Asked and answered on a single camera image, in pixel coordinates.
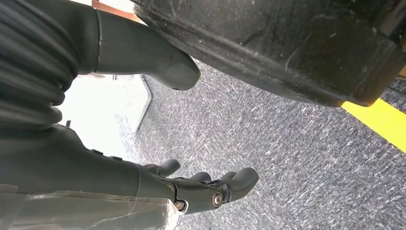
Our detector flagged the grey kiosk stand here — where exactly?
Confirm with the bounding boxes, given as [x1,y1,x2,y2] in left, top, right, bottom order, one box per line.
[57,74,153,160]

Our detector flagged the yellow floor marking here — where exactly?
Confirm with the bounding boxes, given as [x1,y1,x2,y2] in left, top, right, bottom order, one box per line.
[341,98,406,153]

